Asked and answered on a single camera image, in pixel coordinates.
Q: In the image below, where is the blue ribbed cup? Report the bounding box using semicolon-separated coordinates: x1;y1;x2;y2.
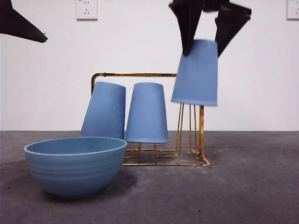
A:
171;39;219;107
125;82;169;144
79;81;127;140

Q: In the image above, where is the blue ceramic bowl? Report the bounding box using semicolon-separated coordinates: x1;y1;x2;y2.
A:
23;137;128;200

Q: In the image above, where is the gold wire cup rack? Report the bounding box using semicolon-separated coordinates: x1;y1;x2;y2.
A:
90;72;212;168

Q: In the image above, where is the white wall socket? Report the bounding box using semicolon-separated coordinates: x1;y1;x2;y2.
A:
76;0;98;21
286;0;299;21

